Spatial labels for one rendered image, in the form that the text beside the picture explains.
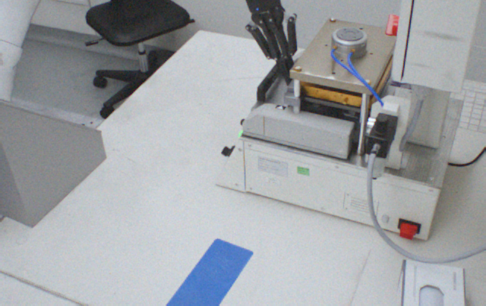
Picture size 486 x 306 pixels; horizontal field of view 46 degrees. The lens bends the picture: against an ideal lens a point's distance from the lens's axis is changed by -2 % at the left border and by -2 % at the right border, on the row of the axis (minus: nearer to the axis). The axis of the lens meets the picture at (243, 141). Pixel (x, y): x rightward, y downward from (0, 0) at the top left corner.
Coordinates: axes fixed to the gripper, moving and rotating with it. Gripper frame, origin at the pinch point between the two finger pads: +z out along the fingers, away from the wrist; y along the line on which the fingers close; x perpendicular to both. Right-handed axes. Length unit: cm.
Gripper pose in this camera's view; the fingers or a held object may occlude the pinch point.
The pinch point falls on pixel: (287, 70)
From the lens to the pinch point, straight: 142.3
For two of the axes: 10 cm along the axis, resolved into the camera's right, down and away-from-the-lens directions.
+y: -8.5, 0.6, 5.3
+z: 3.4, 8.2, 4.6
